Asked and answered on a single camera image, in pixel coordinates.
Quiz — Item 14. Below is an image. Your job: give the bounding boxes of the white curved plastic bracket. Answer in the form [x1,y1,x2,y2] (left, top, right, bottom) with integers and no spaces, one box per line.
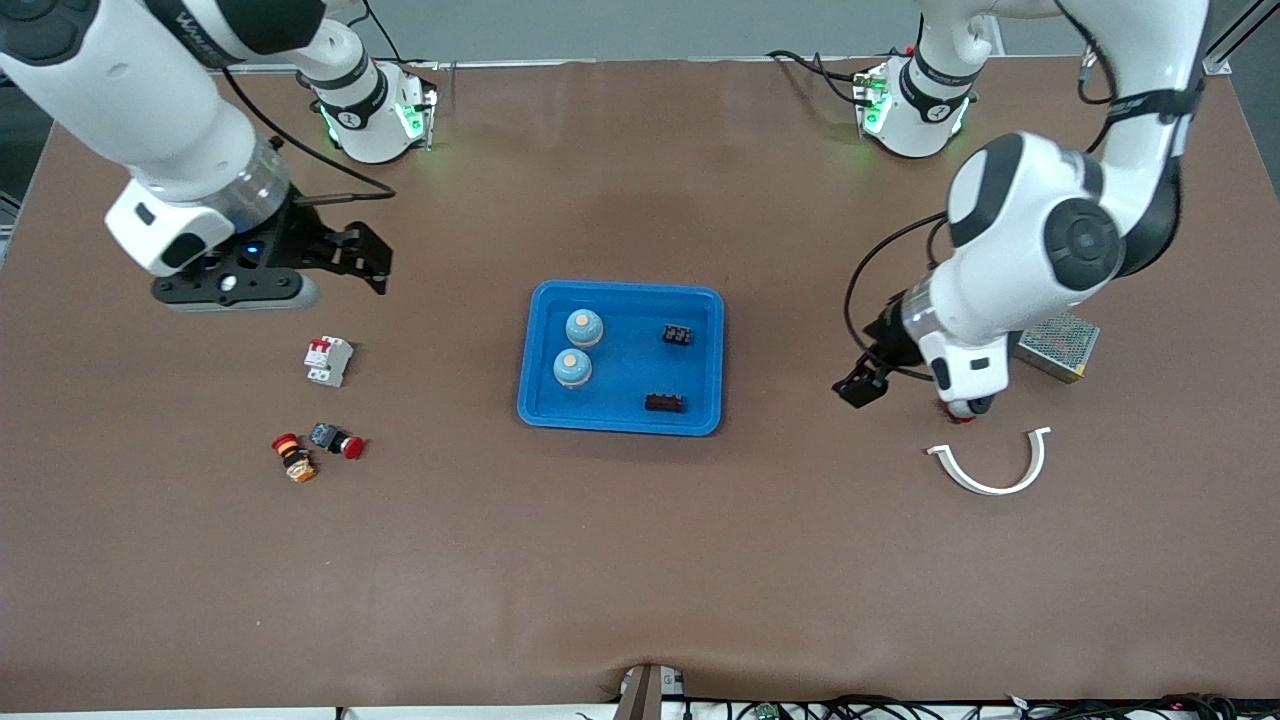
[926,427,1053,496]

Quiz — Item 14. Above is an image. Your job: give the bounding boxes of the brown table mat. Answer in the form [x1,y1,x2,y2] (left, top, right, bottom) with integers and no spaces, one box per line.
[0,55,1280,713]

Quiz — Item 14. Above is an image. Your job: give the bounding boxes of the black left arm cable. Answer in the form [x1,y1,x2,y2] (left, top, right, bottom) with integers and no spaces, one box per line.
[843,212,951,386]

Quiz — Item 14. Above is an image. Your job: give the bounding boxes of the grey metal clamp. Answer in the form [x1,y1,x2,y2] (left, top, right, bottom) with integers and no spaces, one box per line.
[615,663,687,720]

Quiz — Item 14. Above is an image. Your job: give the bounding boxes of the red orange emergency button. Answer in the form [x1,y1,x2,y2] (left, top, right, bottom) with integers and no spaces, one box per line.
[271,433,318,484]

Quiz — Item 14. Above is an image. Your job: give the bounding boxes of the black base cables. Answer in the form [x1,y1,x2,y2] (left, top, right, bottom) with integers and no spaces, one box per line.
[766,48,881,106]

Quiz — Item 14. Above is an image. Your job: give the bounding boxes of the blue plastic tray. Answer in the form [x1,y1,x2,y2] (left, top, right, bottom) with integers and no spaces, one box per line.
[517,280,725,437]

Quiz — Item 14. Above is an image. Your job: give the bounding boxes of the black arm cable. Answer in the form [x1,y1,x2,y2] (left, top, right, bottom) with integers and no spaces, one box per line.
[843,212,951,386]
[215,65,398,204]

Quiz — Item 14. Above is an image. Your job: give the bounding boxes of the aluminium frame post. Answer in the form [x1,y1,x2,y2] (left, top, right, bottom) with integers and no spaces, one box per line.
[1203,0,1280,76]

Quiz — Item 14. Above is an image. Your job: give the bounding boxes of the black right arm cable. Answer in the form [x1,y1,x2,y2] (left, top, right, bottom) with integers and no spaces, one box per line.
[215,65,398,204]

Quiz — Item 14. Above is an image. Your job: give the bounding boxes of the metal mesh power supply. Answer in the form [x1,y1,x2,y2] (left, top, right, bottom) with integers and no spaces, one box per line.
[1012,313,1102,384]

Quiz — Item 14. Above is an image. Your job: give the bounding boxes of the black cable bundle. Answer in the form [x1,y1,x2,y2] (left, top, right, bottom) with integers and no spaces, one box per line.
[680,692,1280,720]

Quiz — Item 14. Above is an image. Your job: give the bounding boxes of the red black push button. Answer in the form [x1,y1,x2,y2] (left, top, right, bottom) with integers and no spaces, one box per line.
[309,422,366,460]

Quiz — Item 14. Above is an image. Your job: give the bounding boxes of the white red circuit breaker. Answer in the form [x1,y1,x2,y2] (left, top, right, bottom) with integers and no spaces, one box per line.
[304,336,354,388]

